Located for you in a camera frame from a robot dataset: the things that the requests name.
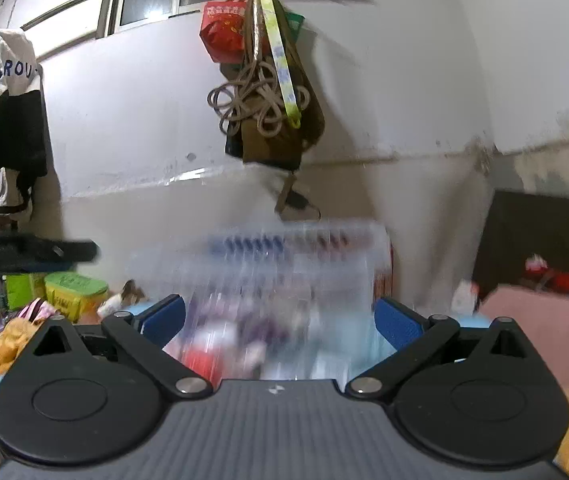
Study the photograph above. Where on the yellow-green box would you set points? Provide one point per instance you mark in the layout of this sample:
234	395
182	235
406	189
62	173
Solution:
77	292

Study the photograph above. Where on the green packet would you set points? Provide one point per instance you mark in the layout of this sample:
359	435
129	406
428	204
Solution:
24	291

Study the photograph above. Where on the pink striped cloth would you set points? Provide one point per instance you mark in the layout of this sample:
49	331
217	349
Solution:
37	310

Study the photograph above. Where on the green plastic bag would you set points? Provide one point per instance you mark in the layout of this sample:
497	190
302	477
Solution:
295	22

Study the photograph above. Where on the white printed packet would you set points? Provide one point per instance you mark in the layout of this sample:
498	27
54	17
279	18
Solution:
110	305

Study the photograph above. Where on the red hanging bag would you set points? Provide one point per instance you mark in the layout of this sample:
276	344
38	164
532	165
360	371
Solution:
224	30

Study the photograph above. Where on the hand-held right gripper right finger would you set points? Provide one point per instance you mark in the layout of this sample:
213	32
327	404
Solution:
397	322

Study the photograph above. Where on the orange patterned blanket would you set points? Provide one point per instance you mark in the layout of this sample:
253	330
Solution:
9	342

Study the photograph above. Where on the white plastic packet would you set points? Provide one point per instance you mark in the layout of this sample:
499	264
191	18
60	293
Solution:
464	296

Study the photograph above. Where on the clear plastic basket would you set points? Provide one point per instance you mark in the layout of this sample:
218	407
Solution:
284	280

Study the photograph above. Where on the black garment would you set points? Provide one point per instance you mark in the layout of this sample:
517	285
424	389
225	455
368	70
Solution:
14	130

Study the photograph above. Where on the dark wooden headboard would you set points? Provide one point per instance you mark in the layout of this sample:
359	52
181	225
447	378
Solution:
539	225

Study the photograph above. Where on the pink sheet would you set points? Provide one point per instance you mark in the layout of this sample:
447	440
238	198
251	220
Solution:
554	330

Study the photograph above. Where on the brown hanging bag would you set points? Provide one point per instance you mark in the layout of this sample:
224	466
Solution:
274	150

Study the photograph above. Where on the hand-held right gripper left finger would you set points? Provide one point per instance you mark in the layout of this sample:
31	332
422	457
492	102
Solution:
164	317

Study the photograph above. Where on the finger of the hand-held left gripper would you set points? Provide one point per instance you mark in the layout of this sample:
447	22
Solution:
29	251

